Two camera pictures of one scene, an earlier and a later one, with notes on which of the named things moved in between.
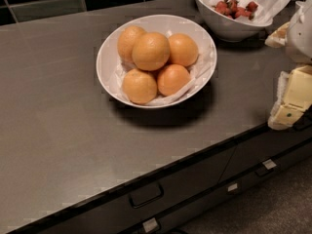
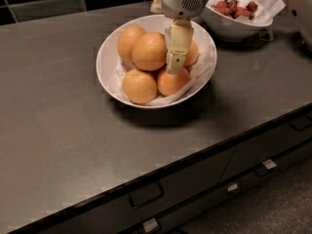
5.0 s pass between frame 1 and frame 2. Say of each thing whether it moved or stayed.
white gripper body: moved
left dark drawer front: stayed
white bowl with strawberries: stayed
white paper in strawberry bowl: stayed
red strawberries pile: stayed
